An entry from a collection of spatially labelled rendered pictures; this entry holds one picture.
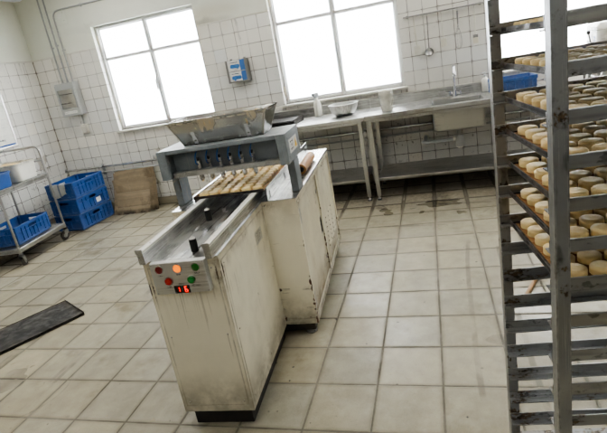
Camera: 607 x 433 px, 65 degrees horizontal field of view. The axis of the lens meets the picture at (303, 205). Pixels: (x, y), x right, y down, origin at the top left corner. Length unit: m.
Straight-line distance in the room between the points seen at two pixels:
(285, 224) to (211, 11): 3.85
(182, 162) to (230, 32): 3.36
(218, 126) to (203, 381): 1.26
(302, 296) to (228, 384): 0.73
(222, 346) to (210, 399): 0.29
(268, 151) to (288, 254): 0.57
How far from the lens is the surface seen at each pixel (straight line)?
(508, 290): 1.65
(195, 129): 2.62
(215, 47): 5.99
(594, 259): 1.29
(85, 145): 7.16
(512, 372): 1.81
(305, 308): 2.76
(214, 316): 2.08
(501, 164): 1.49
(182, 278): 2.00
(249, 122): 2.52
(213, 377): 2.26
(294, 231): 2.57
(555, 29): 1.01
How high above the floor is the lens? 1.51
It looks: 17 degrees down
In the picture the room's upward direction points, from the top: 10 degrees counter-clockwise
